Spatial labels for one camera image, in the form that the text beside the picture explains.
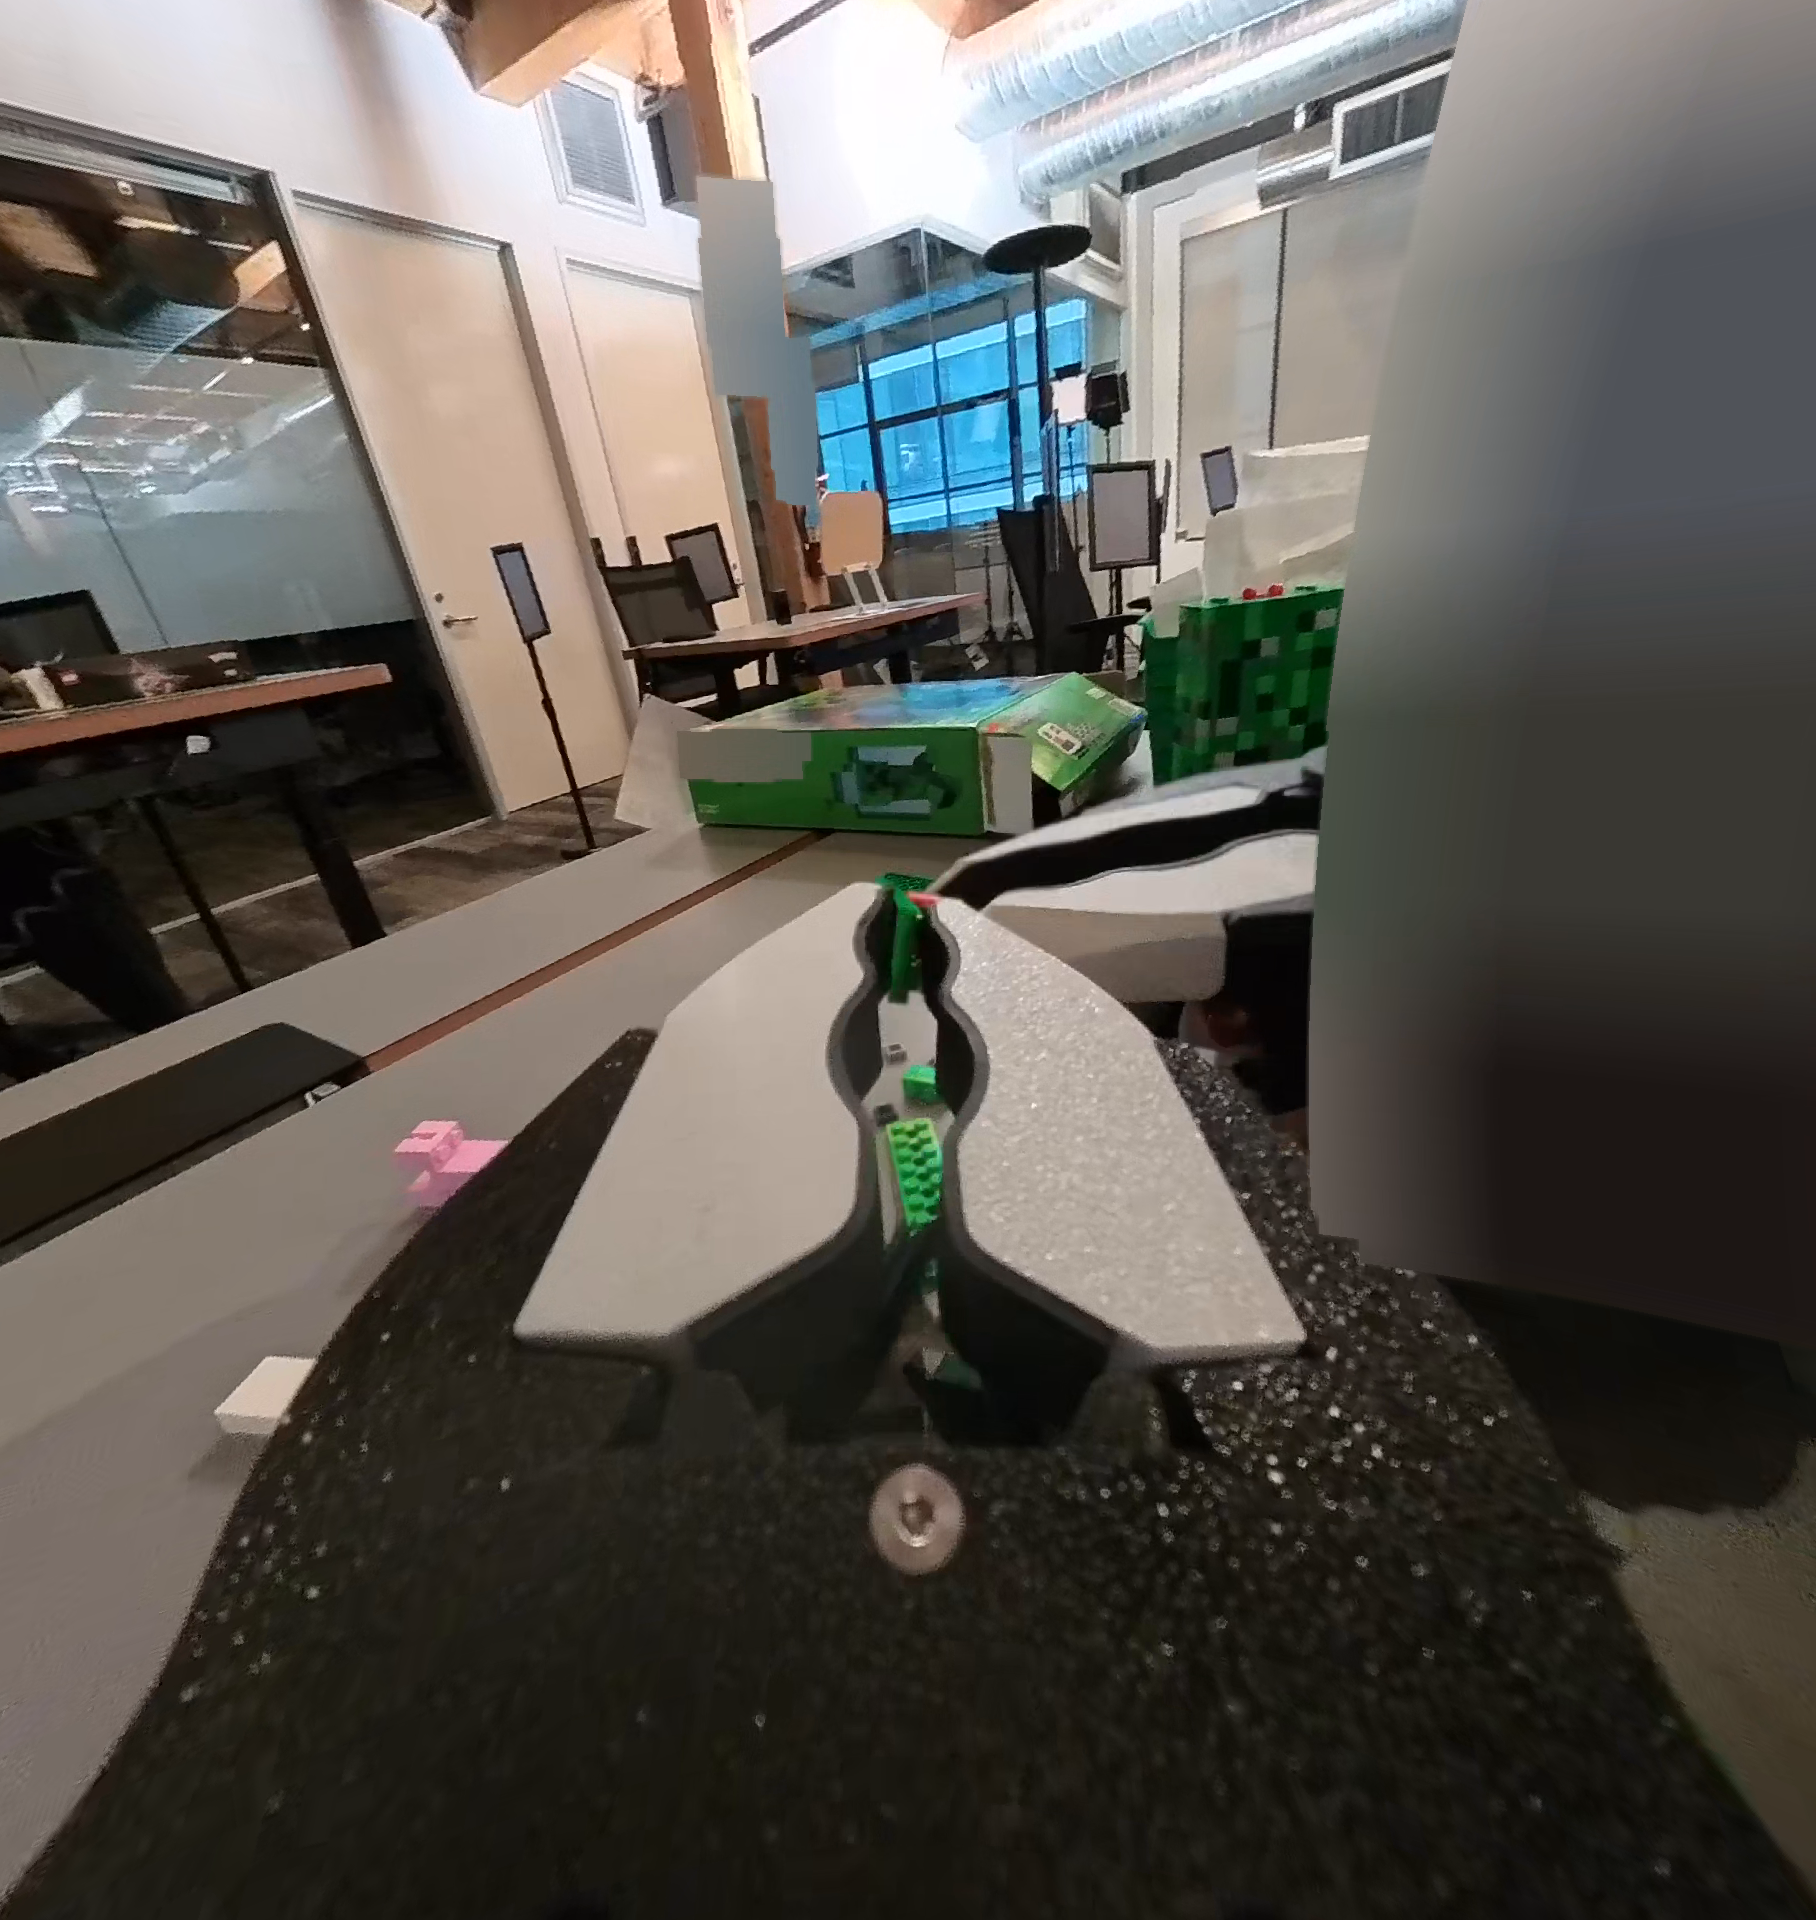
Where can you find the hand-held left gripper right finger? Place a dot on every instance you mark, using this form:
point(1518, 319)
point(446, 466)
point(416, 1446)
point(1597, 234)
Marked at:
point(1104, 1171)

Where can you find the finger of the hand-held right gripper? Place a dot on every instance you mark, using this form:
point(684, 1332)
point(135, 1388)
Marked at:
point(1180, 819)
point(1151, 946)

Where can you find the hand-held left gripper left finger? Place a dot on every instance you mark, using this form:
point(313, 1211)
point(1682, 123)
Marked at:
point(715, 1140)

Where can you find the green plate with red flower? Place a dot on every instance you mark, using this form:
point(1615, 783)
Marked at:
point(906, 946)

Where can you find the grey desk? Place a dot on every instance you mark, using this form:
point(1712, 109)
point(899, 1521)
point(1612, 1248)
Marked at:
point(174, 1336)

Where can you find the green pixel pattern brick model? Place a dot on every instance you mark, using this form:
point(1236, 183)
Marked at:
point(1237, 691)

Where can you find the pink toy pig figure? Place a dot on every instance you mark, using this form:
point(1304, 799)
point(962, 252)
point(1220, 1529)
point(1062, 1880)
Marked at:
point(443, 1164)

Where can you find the light panel on stand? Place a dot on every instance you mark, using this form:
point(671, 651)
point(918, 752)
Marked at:
point(1223, 481)
point(1123, 515)

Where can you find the green toy set box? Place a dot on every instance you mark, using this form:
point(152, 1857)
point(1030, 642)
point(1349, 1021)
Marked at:
point(849, 781)

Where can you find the white paper sheet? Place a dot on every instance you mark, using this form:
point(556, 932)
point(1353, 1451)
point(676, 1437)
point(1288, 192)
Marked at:
point(654, 773)

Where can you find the wooden top table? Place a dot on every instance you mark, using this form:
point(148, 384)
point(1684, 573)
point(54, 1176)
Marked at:
point(144, 715)
point(804, 631)

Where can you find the black studio light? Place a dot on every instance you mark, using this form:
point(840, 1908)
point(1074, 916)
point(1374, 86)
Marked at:
point(1107, 398)

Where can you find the tan wooden chair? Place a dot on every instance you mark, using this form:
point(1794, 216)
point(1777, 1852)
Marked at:
point(852, 534)

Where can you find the small white brick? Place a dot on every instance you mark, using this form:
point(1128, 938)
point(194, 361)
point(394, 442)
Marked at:
point(261, 1394)

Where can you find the black office chair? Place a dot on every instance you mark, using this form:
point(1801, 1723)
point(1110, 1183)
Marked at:
point(47, 631)
point(654, 616)

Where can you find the black framed screen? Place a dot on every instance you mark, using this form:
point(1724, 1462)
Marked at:
point(703, 561)

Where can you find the tablet on floor stand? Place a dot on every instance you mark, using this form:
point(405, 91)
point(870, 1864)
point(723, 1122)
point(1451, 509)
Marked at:
point(523, 589)

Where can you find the black rectangular pad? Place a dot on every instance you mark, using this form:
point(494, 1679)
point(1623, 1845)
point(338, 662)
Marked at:
point(130, 1127)

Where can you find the white door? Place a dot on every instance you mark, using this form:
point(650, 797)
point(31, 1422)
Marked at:
point(647, 450)
point(429, 481)

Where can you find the black flat box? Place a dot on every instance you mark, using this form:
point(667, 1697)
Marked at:
point(144, 671)

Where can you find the silver ventilation duct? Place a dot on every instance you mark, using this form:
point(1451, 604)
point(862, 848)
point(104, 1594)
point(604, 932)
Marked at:
point(1151, 150)
point(1193, 46)

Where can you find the wall vent grille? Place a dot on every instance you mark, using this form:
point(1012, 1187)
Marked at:
point(595, 142)

